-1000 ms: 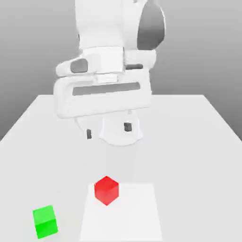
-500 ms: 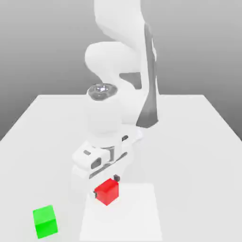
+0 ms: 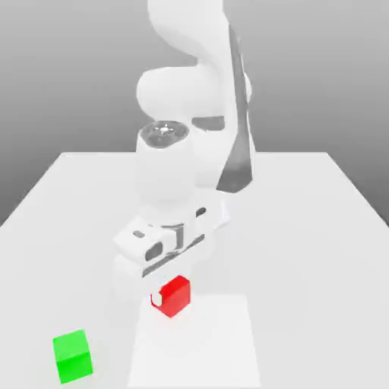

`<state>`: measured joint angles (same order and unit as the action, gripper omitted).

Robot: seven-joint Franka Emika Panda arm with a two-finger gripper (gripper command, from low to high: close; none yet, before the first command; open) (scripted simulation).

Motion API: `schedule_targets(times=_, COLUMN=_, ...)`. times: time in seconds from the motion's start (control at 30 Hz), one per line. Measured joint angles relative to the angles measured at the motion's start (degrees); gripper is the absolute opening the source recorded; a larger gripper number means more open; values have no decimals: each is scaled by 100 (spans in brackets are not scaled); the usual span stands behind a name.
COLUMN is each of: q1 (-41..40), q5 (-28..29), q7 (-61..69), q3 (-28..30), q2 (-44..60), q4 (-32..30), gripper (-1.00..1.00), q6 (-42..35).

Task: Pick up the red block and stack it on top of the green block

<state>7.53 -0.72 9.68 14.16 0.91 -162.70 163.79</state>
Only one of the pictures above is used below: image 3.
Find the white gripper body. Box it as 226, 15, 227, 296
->
140, 232, 216, 289

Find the small red cube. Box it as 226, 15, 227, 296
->
150, 274, 191, 319

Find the small green cube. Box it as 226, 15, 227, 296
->
52, 328, 93, 385

